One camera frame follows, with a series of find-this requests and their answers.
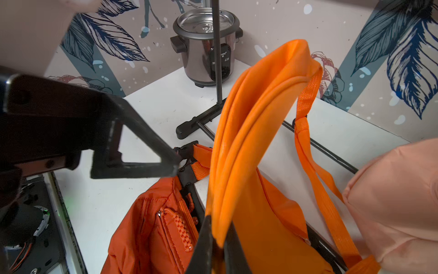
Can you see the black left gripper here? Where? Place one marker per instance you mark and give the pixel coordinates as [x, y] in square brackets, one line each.
[46, 124]

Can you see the black clothes rack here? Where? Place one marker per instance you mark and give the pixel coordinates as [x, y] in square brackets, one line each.
[198, 122]

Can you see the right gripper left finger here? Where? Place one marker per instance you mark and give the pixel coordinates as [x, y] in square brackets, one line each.
[201, 260]

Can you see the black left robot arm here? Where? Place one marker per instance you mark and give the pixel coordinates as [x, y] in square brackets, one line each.
[45, 126]

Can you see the steel rice cooker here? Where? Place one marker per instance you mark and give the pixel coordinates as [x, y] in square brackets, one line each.
[194, 41]

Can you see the dark orange backpack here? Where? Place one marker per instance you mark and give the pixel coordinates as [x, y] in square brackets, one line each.
[159, 233]

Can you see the pink sling bag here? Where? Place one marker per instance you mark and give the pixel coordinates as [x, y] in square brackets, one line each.
[394, 202]

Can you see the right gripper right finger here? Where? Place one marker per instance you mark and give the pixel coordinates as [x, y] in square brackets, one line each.
[234, 257]

